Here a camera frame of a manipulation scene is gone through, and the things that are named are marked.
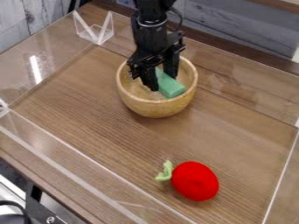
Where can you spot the green rectangular block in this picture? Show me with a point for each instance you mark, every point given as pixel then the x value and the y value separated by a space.
pixel 170 87

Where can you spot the clear acrylic corner bracket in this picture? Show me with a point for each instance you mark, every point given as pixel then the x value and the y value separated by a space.
pixel 98 34

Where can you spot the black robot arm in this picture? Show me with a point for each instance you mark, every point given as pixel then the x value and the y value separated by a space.
pixel 151 12

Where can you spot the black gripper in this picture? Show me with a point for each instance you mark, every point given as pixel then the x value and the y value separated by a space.
pixel 158 48

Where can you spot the red plush tomato toy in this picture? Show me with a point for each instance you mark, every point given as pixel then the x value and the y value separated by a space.
pixel 192 179

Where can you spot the light wooden bowl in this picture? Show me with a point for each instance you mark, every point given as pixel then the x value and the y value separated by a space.
pixel 151 104

